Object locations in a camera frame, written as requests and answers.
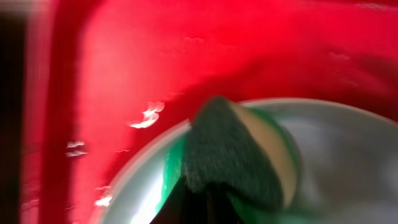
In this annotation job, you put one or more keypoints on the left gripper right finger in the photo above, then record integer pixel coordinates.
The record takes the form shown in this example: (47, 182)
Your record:
(219, 209)

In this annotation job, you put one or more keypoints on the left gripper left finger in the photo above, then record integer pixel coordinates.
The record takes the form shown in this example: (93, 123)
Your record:
(173, 209)

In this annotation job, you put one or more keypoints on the green yellow sponge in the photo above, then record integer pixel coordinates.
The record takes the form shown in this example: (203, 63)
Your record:
(244, 152)

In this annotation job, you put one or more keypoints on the light blue plate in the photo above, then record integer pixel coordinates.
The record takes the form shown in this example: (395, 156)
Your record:
(349, 160)

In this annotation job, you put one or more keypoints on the red plastic tray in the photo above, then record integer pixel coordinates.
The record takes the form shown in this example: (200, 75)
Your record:
(104, 78)

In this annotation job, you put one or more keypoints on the black water tray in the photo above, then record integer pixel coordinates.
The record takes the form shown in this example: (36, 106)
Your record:
(12, 84)

